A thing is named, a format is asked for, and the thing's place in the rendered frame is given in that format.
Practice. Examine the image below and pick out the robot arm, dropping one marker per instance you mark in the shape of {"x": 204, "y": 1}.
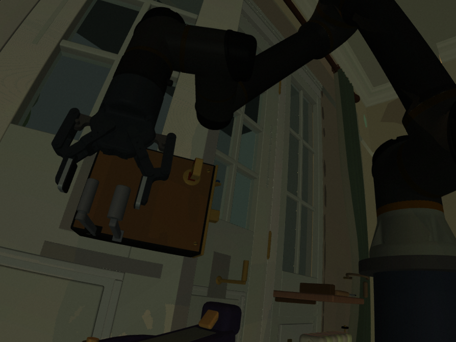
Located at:
{"x": 399, "y": 42}

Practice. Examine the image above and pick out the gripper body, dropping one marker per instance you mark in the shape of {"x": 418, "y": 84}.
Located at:
{"x": 123, "y": 121}

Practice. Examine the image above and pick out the white glazed door leaf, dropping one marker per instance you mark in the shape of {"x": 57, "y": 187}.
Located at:
{"x": 301, "y": 185}
{"x": 246, "y": 214}
{"x": 32, "y": 221}

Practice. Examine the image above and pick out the white radiator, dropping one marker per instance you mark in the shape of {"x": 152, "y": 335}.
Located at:
{"x": 326, "y": 337}

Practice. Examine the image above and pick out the brass knob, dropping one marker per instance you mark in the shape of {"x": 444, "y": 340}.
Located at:
{"x": 91, "y": 339}

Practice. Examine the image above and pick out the grey key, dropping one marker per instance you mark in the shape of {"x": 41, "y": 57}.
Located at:
{"x": 88, "y": 194}
{"x": 118, "y": 203}

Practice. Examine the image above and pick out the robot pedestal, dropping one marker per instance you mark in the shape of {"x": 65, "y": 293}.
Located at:
{"x": 413, "y": 306}

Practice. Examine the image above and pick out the brass bolt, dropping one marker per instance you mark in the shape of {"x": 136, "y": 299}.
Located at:
{"x": 269, "y": 246}

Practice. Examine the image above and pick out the brown wooden block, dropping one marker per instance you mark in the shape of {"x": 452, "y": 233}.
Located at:
{"x": 317, "y": 288}

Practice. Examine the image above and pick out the orange wooden block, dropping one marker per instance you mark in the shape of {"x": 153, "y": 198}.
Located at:
{"x": 208, "y": 319}

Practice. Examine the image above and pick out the green curtain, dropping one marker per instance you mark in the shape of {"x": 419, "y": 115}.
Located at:
{"x": 351, "y": 178}

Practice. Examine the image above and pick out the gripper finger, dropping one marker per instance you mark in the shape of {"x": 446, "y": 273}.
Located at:
{"x": 66, "y": 142}
{"x": 166, "y": 157}

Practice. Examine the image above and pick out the dark brown curtain rod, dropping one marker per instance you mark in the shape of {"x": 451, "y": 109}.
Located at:
{"x": 320, "y": 46}

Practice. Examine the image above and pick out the wooden shelf board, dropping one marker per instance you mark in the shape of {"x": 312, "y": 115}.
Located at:
{"x": 320, "y": 297}

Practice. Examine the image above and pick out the dark blue chair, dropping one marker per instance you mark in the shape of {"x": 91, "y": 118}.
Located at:
{"x": 226, "y": 317}

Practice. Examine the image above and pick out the brown lock case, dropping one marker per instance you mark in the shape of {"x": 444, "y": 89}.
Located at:
{"x": 171, "y": 217}

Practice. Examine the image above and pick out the brass latch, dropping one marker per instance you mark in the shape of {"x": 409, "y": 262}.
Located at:
{"x": 197, "y": 167}

